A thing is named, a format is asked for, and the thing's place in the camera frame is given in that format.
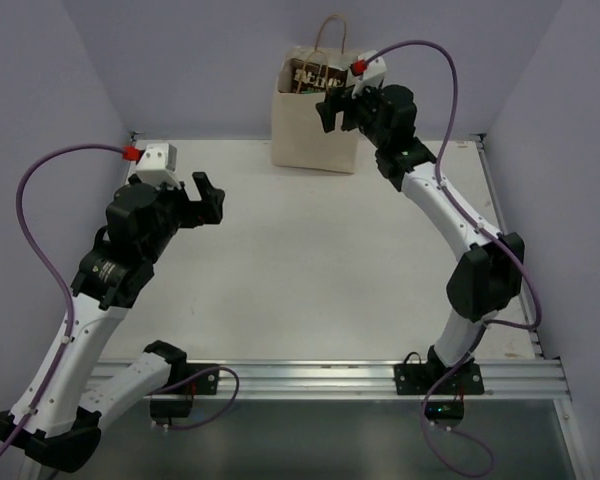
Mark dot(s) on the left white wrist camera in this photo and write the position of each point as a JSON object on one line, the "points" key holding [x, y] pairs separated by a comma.
{"points": [[157, 166]]}

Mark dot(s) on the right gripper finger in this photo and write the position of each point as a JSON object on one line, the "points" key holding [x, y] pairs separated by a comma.
{"points": [[334, 103], [353, 115]]}

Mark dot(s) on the brown candy packet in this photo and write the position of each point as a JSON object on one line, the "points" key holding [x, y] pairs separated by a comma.
{"points": [[311, 77]]}

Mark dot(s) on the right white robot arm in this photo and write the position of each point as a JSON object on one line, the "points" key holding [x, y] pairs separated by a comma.
{"points": [[486, 277]]}

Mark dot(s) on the black control box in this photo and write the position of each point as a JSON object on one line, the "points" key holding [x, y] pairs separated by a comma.
{"points": [[165, 411], [447, 414]]}

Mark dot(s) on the right black control box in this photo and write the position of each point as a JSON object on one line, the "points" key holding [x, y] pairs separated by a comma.
{"points": [[447, 414]]}

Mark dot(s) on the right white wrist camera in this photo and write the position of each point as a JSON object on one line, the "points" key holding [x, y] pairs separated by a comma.
{"points": [[368, 70]]}

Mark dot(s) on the aluminium front rail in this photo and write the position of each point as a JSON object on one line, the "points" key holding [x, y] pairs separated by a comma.
{"points": [[339, 380]]}

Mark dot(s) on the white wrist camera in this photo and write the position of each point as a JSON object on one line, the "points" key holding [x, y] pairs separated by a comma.
{"points": [[157, 166], [368, 70]]}

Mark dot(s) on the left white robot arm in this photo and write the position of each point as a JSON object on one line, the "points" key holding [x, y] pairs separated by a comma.
{"points": [[57, 422]]}

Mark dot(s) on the left black control box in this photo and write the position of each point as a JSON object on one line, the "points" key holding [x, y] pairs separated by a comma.
{"points": [[165, 411]]}

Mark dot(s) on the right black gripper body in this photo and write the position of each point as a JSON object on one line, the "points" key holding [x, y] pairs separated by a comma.
{"points": [[370, 97]]}

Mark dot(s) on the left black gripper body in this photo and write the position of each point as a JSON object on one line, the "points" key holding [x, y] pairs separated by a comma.
{"points": [[191, 203]]}

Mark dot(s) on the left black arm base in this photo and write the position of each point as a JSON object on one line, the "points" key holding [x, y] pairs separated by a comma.
{"points": [[205, 385]]}

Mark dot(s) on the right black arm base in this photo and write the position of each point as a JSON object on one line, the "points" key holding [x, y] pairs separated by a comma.
{"points": [[414, 377]]}

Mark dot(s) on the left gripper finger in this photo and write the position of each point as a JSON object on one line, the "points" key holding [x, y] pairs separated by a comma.
{"points": [[205, 188], [209, 211]]}

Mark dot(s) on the beige paper bag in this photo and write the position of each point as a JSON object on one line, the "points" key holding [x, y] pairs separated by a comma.
{"points": [[297, 138]]}

